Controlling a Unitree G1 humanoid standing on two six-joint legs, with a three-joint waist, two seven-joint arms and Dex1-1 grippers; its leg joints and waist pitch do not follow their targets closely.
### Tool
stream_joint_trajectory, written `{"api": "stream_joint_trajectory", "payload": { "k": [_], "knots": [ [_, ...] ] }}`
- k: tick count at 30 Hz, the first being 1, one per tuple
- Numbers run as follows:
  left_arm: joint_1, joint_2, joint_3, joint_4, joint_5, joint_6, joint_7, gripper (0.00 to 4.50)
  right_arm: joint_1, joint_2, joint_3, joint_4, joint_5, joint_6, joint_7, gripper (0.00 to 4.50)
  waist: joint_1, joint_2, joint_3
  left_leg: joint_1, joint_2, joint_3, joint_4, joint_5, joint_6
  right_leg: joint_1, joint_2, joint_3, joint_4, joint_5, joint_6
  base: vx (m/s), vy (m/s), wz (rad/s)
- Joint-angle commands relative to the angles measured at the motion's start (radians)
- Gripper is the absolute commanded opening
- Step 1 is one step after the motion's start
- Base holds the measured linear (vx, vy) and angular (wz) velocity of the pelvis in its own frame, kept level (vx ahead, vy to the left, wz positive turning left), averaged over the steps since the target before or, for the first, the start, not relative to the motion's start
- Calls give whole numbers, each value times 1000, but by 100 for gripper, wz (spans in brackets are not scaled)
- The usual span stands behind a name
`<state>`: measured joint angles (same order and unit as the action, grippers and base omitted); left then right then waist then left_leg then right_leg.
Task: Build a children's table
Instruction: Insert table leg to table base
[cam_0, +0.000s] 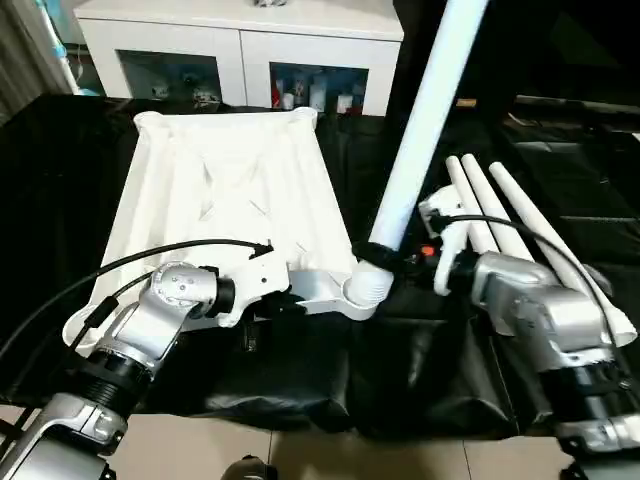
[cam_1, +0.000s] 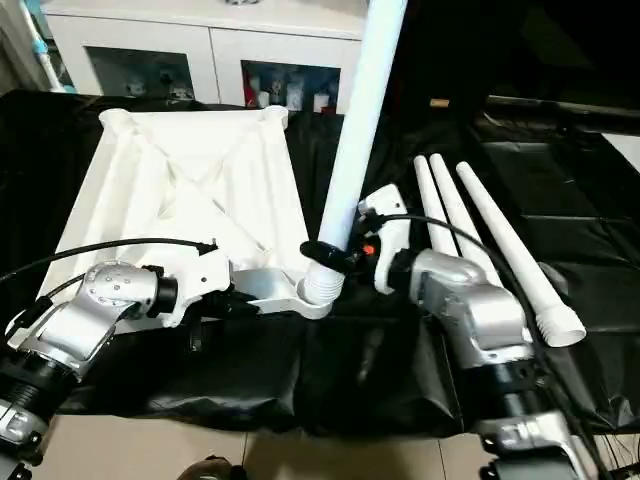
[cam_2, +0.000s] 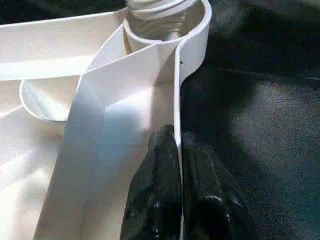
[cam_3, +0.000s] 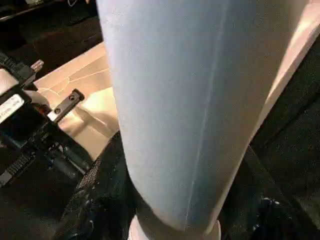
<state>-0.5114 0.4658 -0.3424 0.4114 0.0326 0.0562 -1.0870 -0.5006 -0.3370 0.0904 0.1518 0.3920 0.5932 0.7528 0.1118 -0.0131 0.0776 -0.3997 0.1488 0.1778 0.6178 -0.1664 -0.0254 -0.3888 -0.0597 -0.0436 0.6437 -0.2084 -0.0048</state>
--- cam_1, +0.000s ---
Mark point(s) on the white plastic table top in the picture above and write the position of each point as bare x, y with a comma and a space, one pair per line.
200, 180

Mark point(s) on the white plastic table leg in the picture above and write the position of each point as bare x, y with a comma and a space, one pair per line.
455, 205
428, 200
360, 120
510, 250

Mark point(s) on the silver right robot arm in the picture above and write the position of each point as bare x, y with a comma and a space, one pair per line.
480, 320

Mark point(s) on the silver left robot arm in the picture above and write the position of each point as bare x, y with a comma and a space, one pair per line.
80, 320

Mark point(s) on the small yellow label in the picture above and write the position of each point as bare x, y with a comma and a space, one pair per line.
439, 102

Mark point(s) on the black plastic mat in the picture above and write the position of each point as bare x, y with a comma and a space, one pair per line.
560, 210

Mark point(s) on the white glass-door cabinet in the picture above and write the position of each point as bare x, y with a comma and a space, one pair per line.
200, 35

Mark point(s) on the white pole with blue band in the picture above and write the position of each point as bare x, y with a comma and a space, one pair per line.
50, 55

